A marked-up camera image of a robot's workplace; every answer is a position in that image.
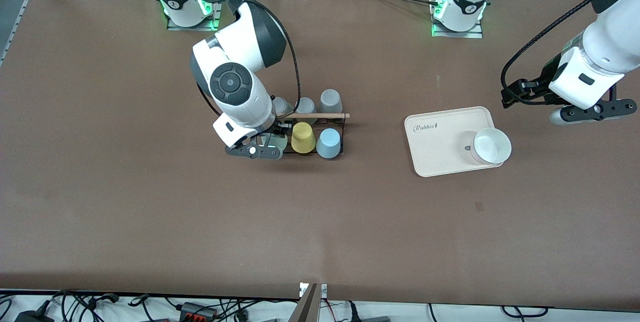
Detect white translucent cup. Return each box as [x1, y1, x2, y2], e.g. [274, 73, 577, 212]
[458, 128, 512, 165]

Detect grey camera stand post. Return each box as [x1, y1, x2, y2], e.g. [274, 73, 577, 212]
[289, 283, 319, 322]

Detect yellow cup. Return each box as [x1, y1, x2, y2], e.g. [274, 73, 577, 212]
[291, 122, 317, 154]

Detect light blue cup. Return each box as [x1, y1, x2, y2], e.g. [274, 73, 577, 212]
[316, 128, 342, 160]

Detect pale green cup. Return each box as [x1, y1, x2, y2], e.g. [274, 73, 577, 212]
[260, 133, 289, 152]

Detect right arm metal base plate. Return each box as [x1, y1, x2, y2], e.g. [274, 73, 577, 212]
[166, 0, 223, 31]

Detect black left camera bracket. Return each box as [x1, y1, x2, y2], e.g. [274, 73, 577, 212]
[560, 99, 637, 122]

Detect aluminium frame profile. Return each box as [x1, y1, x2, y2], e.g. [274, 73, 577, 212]
[0, 0, 52, 65]

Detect black adapter orange connectors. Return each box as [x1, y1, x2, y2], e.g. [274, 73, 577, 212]
[179, 302, 219, 322]

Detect black right camera bracket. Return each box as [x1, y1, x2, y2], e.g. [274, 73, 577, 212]
[225, 143, 262, 159]

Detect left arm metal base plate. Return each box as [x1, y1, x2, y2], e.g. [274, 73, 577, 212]
[431, 0, 485, 39]

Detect cream rectangular tray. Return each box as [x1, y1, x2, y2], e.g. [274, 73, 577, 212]
[404, 106, 506, 178]

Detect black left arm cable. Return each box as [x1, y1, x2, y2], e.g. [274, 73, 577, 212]
[501, 0, 640, 93]

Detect black floor cable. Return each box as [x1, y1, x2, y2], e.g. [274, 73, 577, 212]
[501, 305, 549, 318]

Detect black power plug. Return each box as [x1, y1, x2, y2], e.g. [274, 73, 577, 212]
[15, 309, 56, 322]

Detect black wire rack wooden rod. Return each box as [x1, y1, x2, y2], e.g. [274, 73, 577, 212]
[270, 112, 351, 158]

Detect black camera bracket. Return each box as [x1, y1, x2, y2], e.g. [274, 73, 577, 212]
[225, 143, 262, 159]
[560, 99, 637, 122]

